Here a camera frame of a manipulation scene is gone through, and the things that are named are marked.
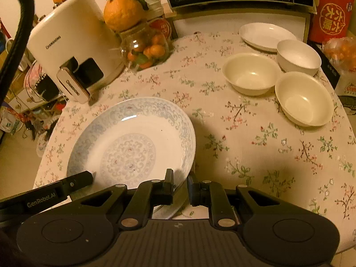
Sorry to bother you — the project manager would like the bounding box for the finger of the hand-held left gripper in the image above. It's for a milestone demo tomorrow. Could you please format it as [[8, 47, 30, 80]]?
[[62, 171, 93, 195]]

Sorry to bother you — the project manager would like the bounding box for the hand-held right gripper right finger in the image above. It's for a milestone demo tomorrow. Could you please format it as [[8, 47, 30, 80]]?
[[188, 172, 292, 229]]

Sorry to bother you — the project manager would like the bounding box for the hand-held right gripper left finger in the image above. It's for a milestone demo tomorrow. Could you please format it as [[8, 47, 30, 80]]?
[[71, 168, 174, 231]]

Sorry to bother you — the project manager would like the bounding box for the blue patterned plate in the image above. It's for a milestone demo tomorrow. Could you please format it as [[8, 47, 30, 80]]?
[[67, 97, 196, 220]]

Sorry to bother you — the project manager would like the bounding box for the cream ceramic bowl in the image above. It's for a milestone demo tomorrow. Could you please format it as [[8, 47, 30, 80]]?
[[275, 71, 334, 127], [222, 53, 281, 96]]

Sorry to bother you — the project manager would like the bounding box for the white plate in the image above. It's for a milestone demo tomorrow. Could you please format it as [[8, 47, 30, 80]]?
[[239, 22, 298, 53]]

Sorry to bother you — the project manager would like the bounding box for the white ceramic bowl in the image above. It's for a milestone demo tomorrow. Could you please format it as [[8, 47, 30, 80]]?
[[277, 39, 322, 77]]

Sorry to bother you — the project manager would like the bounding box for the floral tablecloth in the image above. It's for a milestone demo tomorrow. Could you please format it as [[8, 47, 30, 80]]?
[[33, 30, 356, 256]]

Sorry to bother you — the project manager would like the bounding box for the green white package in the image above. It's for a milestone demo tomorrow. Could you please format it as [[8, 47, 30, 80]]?
[[0, 108, 23, 134]]

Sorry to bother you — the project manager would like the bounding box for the glass jar of oranges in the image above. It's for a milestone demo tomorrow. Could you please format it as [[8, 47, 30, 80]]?
[[119, 24, 171, 71]]

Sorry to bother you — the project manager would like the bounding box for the white air fryer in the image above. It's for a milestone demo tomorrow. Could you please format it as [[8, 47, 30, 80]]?
[[26, 0, 125, 105]]

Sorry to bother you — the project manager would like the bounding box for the red label can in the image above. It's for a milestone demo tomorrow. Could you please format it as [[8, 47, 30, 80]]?
[[150, 18, 171, 38]]

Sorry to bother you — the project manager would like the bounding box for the large orange with leaves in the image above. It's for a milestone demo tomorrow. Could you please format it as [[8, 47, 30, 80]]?
[[103, 0, 149, 32]]

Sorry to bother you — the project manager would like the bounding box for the black box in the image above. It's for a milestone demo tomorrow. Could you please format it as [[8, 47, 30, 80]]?
[[307, 40, 341, 89]]

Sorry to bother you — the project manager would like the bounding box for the stack of paper cups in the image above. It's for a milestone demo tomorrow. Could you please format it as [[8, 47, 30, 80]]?
[[143, 0, 164, 20]]

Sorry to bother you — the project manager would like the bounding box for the white labelled package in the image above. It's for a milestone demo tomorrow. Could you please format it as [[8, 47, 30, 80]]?
[[335, 72, 356, 98]]

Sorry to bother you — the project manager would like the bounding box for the plastic bag of oranges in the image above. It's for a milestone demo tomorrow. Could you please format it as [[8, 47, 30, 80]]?
[[323, 37, 356, 74]]

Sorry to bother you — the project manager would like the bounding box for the red cardboard box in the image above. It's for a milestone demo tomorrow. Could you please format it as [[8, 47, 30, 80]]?
[[309, 0, 356, 43]]

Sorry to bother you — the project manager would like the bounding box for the black cable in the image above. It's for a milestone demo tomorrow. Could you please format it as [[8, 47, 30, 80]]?
[[0, 0, 32, 74]]

